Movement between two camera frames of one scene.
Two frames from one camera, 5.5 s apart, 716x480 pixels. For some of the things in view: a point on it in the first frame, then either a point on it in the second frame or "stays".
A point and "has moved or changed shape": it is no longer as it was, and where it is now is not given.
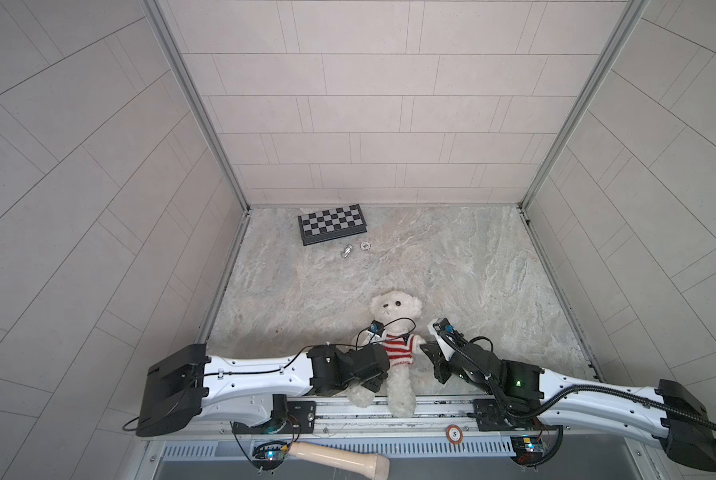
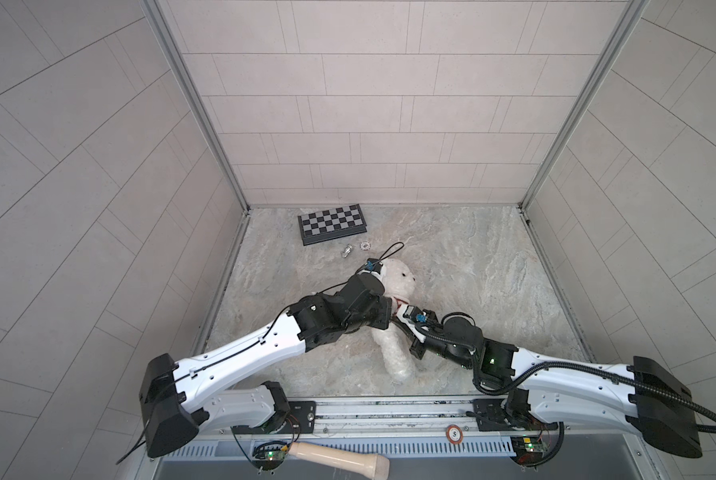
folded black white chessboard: (331, 224) stays
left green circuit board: (269, 455) stays
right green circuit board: (527, 449) stays
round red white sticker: (454, 434) stays
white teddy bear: (398, 310) has moved or changed shape
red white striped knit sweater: (399, 349) → (399, 301)
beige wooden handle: (373, 466) stays
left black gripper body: (374, 383) → (373, 315)
